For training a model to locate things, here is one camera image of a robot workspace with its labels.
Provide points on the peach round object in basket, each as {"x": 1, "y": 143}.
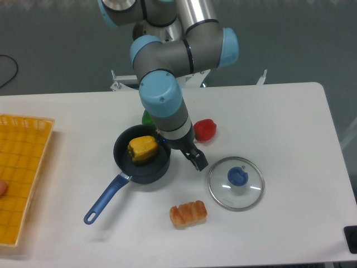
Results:
{"x": 3, "y": 187}

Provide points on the yellow wicker basket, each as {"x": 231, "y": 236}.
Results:
{"x": 24, "y": 141}

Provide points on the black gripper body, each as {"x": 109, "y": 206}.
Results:
{"x": 183, "y": 141}

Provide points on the glass lid with blue knob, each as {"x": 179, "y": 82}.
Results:
{"x": 236, "y": 184}

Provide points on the dark pot with blue handle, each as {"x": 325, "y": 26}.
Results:
{"x": 143, "y": 173}

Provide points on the black device at table edge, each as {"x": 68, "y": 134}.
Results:
{"x": 350, "y": 233}

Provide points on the green bell pepper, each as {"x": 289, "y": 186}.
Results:
{"x": 147, "y": 120}

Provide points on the yellow bell pepper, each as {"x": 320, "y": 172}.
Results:
{"x": 142, "y": 149}

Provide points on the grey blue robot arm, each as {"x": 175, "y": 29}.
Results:
{"x": 202, "y": 45}

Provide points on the orange toy bread roll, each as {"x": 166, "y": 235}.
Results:
{"x": 188, "y": 214}

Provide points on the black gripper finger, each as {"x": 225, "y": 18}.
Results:
{"x": 196, "y": 157}

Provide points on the red bell pepper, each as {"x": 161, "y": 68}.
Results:
{"x": 205, "y": 130}

